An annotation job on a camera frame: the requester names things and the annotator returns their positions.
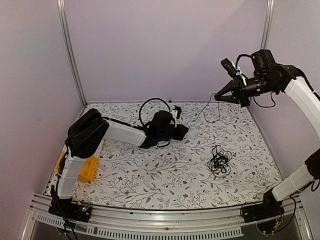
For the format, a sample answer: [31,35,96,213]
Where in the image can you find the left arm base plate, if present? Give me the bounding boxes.
[48,200,92,223]

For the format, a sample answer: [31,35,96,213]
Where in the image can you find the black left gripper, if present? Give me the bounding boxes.
[158,124,188,142]

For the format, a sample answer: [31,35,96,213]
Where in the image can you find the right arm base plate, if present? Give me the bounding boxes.
[240,202,285,223]

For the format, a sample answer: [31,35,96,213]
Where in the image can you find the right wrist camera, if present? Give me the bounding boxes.
[220,58,247,86]

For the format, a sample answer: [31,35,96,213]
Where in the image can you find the aluminium front rail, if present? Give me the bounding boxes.
[21,193,313,240]

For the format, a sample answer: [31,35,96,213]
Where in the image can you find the aluminium frame post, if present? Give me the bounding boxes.
[56,0,88,107]
[246,0,276,108]

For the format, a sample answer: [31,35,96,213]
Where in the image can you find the tangled black cable bundle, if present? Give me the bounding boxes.
[207,144,233,179]

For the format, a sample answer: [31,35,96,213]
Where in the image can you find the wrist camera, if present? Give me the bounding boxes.
[220,58,247,86]
[171,105,182,127]

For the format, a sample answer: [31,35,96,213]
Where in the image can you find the left aluminium frame post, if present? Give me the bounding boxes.
[56,0,88,107]

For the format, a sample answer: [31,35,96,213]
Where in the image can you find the right aluminium frame post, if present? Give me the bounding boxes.
[246,0,276,108]

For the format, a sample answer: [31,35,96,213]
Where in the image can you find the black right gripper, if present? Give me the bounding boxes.
[215,74,278,108]

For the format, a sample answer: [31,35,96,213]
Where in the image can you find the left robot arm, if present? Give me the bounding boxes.
[50,106,189,217]

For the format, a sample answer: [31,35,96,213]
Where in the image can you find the yellow plastic bin near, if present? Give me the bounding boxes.
[54,151,100,183]

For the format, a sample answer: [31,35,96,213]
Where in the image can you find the floral patterned table mat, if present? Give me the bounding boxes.
[72,101,282,210]

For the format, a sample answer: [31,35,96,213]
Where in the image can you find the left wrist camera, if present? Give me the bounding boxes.
[171,105,182,127]

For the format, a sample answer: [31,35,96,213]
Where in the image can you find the thin purple cable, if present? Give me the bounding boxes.
[187,92,221,130]

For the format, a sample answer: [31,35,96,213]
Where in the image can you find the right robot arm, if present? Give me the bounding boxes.
[207,46,320,218]

